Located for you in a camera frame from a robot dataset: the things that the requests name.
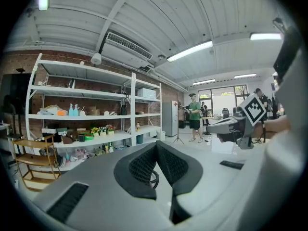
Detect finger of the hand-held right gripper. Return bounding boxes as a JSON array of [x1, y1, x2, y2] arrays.
[[216, 131, 239, 143], [206, 118, 240, 135]]

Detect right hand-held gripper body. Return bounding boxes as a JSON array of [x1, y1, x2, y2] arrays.
[[231, 92, 268, 150]]

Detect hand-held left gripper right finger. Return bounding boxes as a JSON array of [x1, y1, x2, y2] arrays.
[[155, 140, 204, 197]]

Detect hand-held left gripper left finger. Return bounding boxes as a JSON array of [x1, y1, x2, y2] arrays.
[[114, 142, 158, 201]]

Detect person's right forearm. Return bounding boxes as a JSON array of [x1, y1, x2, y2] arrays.
[[253, 115, 289, 140]]

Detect black framed glass door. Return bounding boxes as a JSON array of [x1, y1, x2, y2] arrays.
[[198, 84, 249, 117]]

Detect black tripod stand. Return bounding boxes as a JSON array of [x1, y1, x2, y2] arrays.
[[172, 91, 185, 145]]

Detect white refrigerator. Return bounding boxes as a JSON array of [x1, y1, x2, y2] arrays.
[[162, 100, 179, 138]]

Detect narrow white metal shelf unit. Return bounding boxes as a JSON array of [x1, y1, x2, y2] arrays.
[[131, 72, 163, 146]]

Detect white storage box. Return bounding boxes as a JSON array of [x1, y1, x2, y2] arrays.
[[137, 88, 157, 99]]

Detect black box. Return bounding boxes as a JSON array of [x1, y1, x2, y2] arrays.
[[41, 132, 62, 143]]

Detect large white metal shelf unit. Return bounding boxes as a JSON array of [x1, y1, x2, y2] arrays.
[[25, 53, 136, 173]]

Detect wooden shelf cart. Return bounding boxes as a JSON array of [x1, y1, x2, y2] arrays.
[[12, 134, 62, 192]]

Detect white ceiling air conditioner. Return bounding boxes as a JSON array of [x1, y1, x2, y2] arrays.
[[100, 31, 154, 70]]

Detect round white ceiling fixture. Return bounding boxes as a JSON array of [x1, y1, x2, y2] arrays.
[[90, 52, 103, 65]]

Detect black display screen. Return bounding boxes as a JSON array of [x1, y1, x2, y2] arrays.
[[0, 73, 32, 116]]

